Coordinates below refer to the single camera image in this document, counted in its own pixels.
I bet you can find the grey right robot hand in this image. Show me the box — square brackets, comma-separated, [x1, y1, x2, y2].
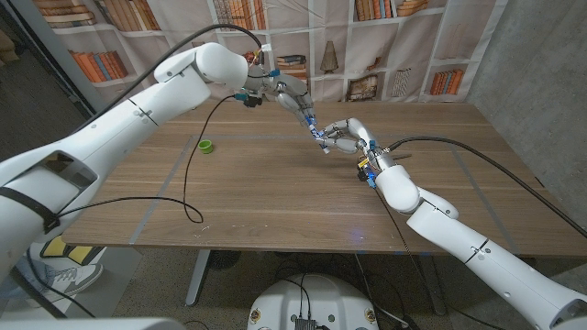
[316, 117, 396, 171]

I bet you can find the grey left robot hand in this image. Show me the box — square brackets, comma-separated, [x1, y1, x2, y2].
[247, 66, 318, 132]

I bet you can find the printed bookshelf backdrop cloth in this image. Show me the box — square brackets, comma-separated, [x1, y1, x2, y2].
[31, 0, 509, 123]

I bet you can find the grey metal table leg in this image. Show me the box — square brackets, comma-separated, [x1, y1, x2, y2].
[419, 254, 447, 317]
[185, 249, 212, 307]

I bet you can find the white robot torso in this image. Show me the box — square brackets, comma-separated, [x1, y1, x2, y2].
[246, 273, 381, 330]

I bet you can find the black round ribbed object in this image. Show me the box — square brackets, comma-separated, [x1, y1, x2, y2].
[208, 250, 242, 271]

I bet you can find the yellow black foot pedal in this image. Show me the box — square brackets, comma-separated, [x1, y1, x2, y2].
[39, 233, 107, 266]

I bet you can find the grey white sneaker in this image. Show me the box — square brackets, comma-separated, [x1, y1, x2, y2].
[45, 262, 105, 297]

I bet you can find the person leg in blue jeans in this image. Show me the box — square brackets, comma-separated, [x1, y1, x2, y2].
[16, 256, 56, 294]

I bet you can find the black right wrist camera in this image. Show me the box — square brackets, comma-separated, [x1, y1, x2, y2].
[356, 165, 378, 189]

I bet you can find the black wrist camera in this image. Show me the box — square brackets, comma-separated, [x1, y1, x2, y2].
[233, 91, 263, 109]
[356, 165, 378, 189]

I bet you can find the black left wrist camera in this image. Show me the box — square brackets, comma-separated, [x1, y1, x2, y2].
[233, 91, 263, 109]

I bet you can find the black floor cable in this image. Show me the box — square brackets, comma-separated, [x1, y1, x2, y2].
[352, 253, 375, 330]

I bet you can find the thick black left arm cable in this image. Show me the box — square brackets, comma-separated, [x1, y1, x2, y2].
[72, 22, 263, 134]

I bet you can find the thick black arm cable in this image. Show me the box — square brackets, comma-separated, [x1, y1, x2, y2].
[386, 135, 587, 240]
[72, 22, 263, 134]

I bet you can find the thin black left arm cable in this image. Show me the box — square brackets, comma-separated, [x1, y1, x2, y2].
[50, 94, 238, 226]

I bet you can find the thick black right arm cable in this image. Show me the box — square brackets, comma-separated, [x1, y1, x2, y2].
[386, 135, 587, 240]

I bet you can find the black torso cable loop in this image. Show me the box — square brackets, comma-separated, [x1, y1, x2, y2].
[273, 258, 314, 320]

